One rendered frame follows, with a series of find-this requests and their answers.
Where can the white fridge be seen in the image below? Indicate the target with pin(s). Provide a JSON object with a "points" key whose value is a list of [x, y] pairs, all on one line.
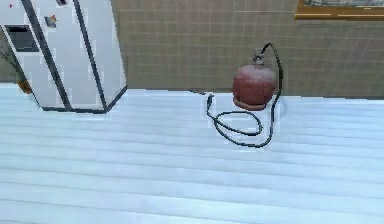
{"points": [[70, 60]]}

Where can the red gas cylinder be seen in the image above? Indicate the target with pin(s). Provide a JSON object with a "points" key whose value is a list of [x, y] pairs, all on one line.
{"points": [[254, 85]]}

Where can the wooden framed picture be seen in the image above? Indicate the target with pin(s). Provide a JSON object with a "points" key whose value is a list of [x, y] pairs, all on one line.
{"points": [[340, 10]]}

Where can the house plant in brown pot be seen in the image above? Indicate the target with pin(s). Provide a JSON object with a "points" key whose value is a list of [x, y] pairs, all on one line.
{"points": [[20, 80]]}

